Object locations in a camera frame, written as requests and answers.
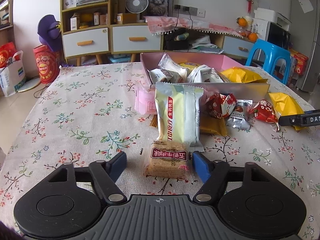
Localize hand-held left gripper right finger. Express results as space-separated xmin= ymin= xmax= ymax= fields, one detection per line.
xmin=191 ymin=151 xmax=273 ymax=203

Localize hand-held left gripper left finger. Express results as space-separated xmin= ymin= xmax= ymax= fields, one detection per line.
xmin=47 ymin=151 xmax=128 ymax=204

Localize yellow snack packet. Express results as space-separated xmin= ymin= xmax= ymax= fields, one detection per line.
xmin=178 ymin=62 xmax=201 ymax=69
xmin=220 ymin=66 xmax=269 ymax=84
xmin=268 ymin=92 xmax=306 ymax=131

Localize brown cracker packet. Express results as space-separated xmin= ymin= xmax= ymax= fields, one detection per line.
xmin=141 ymin=140 xmax=193 ymax=181

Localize mustard snack packet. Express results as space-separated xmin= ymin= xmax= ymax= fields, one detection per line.
xmin=200 ymin=116 xmax=228 ymax=137

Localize pale green snack packet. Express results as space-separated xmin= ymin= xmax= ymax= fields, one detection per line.
xmin=154 ymin=82 xmax=205 ymax=148

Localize silver chocolate packet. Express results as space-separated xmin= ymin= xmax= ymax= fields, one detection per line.
xmin=226 ymin=100 xmax=253 ymax=131

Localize red triangular snack packet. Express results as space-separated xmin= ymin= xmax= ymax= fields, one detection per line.
xmin=205 ymin=93 xmax=238 ymax=119

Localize pink snack packet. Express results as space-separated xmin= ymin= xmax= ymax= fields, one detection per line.
xmin=135 ymin=82 xmax=158 ymax=116

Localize pink storage box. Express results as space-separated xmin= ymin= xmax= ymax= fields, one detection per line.
xmin=140 ymin=52 xmax=271 ymax=101

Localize white brown-print snack packet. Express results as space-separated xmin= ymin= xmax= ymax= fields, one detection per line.
xmin=149 ymin=68 xmax=173 ymax=84
xmin=187 ymin=64 xmax=227 ymax=84

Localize clear white pastry packet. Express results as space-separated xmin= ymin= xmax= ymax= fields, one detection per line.
xmin=158 ymin=53 xmax=188 ymax=82

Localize red snack cartons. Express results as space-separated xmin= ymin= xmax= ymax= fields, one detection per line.
xmin=290 ymin=49 xmax=309 ymax=86

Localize floral tablecloth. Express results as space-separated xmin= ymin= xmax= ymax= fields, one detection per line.
xmin=0 ymin=62 xmax=320 ymax=240

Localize grey refrigerator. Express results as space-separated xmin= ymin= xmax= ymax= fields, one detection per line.
xmin=290 ymin=0 xmax=320 ymax=93

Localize blue plastic stool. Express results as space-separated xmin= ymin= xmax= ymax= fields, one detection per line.
xmin=245 ymin=39 xmax=292 ymax=86

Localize white microwave oven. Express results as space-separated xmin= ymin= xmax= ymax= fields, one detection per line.
xmin=252 ymin=19 xmax=292 ymax=51

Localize white drawer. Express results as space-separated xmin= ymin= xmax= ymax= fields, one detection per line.
xmin=223 ymin=35 xmax=254 ymax=58
xmin=62 ymin=27 xmax=109 ymax=57
xmin=112 ymin=25 xmax=161 ymax=52

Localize blue-lid storage bin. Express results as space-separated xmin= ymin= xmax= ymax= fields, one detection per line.
xmin=108 ymin=55 xmax=132 ymax=64

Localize glass jar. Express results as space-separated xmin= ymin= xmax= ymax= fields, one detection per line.
xmin=235 ymin=26 xmax=249 ymax=37

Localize clear storage bin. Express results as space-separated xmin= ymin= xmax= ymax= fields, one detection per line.
xmin=82 ymin=55 xmax=98 ymax=66

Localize white printer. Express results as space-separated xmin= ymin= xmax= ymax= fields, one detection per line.
xmin=254 ymin=7 xmax=292 ymax=25

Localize low wooden cabinet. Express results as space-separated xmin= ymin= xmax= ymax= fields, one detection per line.
xmin=162 ymin=27 xmax=256 ymax=61

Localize paper note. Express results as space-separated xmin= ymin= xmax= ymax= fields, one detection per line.
xmin=296 ymin=0 xmax=314 ymax=14

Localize round white floor scale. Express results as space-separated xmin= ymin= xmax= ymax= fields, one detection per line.
xmin=15 ymin=76 xmax=42 ymax=93

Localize folded pale cloths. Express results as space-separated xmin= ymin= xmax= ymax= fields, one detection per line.
xmin=191 ymin=35 xmax=224 ymax=54

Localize red cartoon drum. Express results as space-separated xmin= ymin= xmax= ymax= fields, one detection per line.
xmin=33 ymin=44 xmax=62 ymax=84

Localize black bag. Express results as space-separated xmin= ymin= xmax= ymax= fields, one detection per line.
xmin=163 ymin=29 xmax=191 ymax=51

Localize white shopping bag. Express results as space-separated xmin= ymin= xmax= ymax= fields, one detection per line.
xmin=0 ymin=50 xmax=27 ymax=98

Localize pink cherry-print cloth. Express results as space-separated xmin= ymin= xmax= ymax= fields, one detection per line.
xmin=144 ymin=16 xmax=244 ymax=39

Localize wooden drawer cabinet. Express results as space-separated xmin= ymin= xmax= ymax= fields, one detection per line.
xmin=110 ymin=22 xmax=163 ymax=63

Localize cardboard box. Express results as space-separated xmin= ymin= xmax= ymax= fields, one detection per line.
xmin=117 ymin=13 xmax=138 ymax=25

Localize small medicine boxes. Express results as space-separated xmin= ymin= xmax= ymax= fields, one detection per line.
xmin=93 ymin=12 xmax=109 ymax=26

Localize small white carton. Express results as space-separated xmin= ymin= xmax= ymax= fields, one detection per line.
xmin=70 ymin=14 xmax=81 ymax=30

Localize purple plush hat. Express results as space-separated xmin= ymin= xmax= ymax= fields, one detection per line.
xmin=37 ymin=14 xmax=63 ymax=53

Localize red gift bag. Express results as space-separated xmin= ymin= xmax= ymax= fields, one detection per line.
xmin=0 ymin=42 xmax=16 ymax=68

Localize small white desk fan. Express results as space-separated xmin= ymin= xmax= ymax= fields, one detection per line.
xmin=125 ymin=0 xmax=149 ymax=14

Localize tall wooden shelf cabinet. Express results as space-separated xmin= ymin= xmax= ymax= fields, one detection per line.
xmin=60 ymin=0 xmax=112 ymax=66

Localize framed cat picture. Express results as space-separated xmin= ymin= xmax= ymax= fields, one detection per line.
xmin=141 ymin=0 xmax=174 ymax=18

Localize wooden bookshelf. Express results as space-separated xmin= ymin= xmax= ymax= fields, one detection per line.
xmin=0 ymin=0 xmax=14 ymax=46

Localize grey wall socket panel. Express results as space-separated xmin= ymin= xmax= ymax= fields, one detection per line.
xmin=174 ymin=4 xmax=198 ymax=16

